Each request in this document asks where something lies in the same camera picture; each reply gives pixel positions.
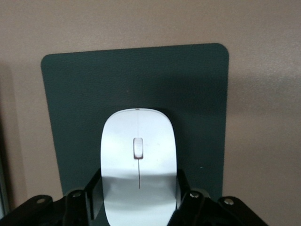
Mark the black mouse pad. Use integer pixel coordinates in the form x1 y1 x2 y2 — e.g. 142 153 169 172
40 42 230 223

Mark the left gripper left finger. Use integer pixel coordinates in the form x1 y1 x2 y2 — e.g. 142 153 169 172
83 168 104 221

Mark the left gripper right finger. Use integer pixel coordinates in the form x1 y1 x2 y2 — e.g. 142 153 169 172
174 168 191 209

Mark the white computer mouse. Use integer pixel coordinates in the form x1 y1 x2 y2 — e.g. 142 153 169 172
100 107 178 226

